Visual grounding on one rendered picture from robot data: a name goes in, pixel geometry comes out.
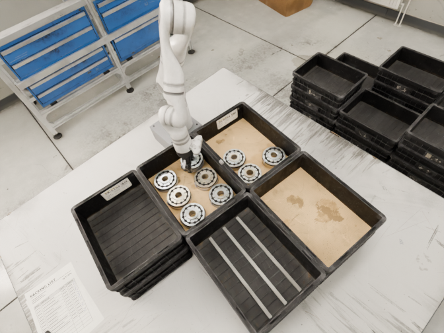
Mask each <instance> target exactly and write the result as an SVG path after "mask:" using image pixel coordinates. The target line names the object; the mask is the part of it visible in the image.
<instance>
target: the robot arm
mask: <svg viewBox="0 0 444 333"><path fill-rule="evenodd" d="M158 16H159V21H158V24H159V36H160V45H161V56H160V65H159V71H158V74H157V78H156V83H157V87H158V89H159V91H160V92H161V93H163V96H164V98H165V99H166V101H167V104H168V105H165V106H162V107H161V108H160V109H159V113H158V118H159V122H160V123H161V125H162V127H164V129H165V130H166V131H167V133H168V134H169V135H170V137H171V139H172V143H173V145H174V148H175V151H176V154H177V155H178V156H179V157H181V158H182V162H183V165H182V166H181V169H182V170H183V171H188V173H193V170H192V167H191V164H192V161H193V160H194V155H199V154H200V151H201V148H202V141H203V139H202V136H201V135H197V136H196V137H195V138H194V139H191V138H190V136H189V133H188V130H189V129H190V128H191V127H192V125H193V123H192V118H191V115H190V111H189V108H188V103H187V101H186V92H185V89H184V73H183V70H182V67H183V65H184V61H185V58H186V52H187V48H188V44H189V41H190V38H191V36H192V33H193V31H194V27H195V23H196V9H195V6H194V5H193V4H192V3H190V2H187V1H177V0H161V2H160V3H159V13H158ZM170 34H174V35H173V36H171V37H170V38H169V35H170ZM188 165H189V166H188Z"/></svg>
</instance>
